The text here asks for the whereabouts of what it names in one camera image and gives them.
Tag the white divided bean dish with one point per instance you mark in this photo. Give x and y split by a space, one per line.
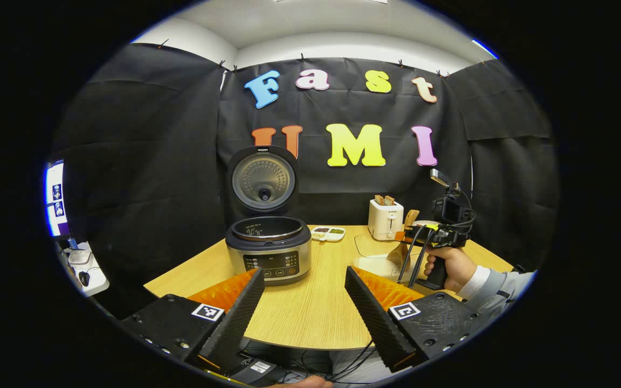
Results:
328 233

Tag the black computer mouse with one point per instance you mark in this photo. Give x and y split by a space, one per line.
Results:
84 278

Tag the black labelled device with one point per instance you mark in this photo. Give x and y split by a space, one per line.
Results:
256 369

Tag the computer monitor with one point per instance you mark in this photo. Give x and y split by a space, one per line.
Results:
56 199

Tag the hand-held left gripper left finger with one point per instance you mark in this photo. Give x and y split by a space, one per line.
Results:
229 323

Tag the silver black rice cooker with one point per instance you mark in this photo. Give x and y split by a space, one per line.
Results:
270 253

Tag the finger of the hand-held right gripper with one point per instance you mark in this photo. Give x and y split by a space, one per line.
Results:
421 233

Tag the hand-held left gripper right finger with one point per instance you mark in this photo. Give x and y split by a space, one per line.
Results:
378 323

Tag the white toaster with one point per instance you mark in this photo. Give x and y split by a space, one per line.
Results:
385 222

